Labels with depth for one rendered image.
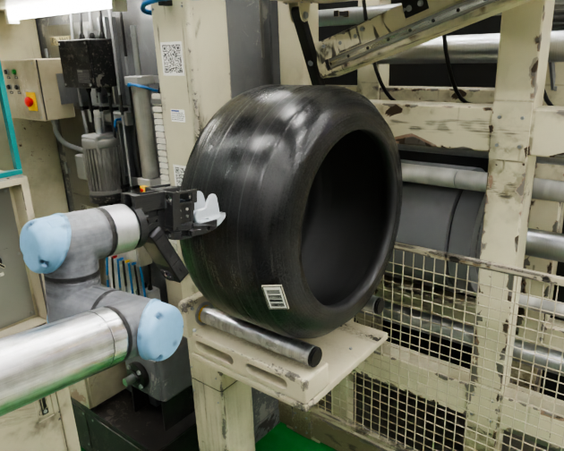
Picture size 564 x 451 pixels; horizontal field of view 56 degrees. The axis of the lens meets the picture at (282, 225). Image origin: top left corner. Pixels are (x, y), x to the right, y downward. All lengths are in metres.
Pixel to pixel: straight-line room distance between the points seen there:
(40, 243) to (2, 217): 0.65
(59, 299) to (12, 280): 0.65
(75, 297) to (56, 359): 0.18
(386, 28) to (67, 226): 0.94
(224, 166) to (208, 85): 0.33
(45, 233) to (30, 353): 0.20
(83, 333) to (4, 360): 0.09
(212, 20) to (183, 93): 0.18
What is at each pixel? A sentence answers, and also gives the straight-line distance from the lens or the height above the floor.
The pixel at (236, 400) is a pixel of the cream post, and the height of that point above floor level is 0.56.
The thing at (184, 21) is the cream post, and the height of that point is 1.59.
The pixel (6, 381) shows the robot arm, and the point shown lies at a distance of 0.60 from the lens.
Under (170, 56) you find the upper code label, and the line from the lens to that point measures 1.31.
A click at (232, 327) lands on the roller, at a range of 1.27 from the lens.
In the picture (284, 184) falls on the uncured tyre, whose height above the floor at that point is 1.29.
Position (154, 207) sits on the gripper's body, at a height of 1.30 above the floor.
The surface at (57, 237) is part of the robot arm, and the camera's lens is 0.76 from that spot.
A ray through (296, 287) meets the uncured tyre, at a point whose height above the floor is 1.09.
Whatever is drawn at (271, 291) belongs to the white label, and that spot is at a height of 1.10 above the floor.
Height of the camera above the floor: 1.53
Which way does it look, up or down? 19 degrees down
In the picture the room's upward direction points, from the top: 2 degrees counter-clockwise
